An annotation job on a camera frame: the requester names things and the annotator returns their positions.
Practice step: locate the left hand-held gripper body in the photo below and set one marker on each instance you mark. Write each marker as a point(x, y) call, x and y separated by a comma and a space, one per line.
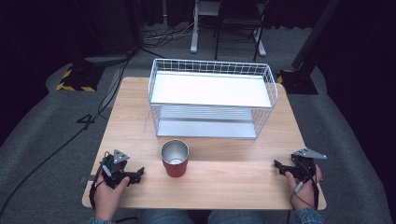
point(113, 168)

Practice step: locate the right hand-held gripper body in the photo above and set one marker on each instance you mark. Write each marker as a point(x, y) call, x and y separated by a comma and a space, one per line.
point(306, 163)

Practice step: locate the person's right hand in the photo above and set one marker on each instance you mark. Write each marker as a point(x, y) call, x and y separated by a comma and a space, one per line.
point(303, 194)

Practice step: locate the person's left hand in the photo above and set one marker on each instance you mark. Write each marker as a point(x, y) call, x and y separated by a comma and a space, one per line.
point(107, 199)

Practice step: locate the red metal cup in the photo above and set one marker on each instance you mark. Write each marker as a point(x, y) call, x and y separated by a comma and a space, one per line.
point(175, 169)

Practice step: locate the person's left leg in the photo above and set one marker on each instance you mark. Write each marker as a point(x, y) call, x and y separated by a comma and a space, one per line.
point(166, 217)

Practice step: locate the person's leg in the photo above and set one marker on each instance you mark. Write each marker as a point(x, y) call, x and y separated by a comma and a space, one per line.
point(235, 217)
point(166, 217)

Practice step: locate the person's right leg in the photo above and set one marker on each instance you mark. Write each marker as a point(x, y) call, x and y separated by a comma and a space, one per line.
point(235, 217)

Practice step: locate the black yellow striped floor plate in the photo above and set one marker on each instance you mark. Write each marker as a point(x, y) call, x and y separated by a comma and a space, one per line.
point(295, 82)
point(79, 79)

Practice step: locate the grey stand base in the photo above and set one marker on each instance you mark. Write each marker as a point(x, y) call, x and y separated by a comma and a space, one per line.
point(107, 59)

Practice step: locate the black slanted pole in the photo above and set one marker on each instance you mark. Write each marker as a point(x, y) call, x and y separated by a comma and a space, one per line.
point(314, 34)

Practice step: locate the white metal stand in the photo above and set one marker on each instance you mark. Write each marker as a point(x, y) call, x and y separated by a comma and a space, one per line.
point(195, 34)

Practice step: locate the black folding chair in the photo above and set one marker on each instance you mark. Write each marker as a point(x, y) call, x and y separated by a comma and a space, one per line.
point(239, 21)

